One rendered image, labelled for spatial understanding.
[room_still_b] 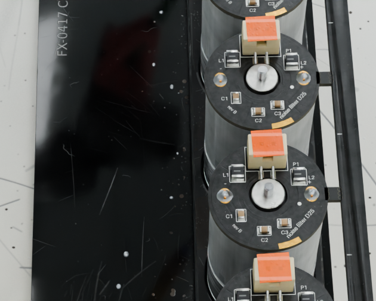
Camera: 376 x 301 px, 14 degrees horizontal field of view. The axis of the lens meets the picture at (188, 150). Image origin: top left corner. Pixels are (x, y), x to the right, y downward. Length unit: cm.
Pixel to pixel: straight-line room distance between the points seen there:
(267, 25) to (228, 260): 5
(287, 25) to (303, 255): 6
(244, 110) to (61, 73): 8
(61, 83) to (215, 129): 7
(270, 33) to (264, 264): 5
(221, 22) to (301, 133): 3
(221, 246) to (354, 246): 3
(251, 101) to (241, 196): 2
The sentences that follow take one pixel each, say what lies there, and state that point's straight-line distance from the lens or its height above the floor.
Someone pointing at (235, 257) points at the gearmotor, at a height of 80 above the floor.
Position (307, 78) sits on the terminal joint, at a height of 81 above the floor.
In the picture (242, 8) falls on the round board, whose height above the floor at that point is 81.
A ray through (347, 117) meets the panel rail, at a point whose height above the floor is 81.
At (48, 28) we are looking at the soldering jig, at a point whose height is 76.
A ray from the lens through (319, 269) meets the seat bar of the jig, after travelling 36.
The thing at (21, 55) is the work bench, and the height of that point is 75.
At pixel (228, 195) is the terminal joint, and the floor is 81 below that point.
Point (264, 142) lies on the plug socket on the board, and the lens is 32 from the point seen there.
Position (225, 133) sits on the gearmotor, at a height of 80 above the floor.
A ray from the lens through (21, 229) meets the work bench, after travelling 38.
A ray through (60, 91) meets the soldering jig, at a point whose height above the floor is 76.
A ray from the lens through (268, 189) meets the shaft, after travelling 31.
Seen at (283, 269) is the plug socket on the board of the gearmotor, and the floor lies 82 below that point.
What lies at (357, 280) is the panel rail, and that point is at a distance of 31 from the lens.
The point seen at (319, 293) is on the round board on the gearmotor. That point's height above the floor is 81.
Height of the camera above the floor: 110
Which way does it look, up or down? 62 degrees down
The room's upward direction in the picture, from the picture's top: straight up
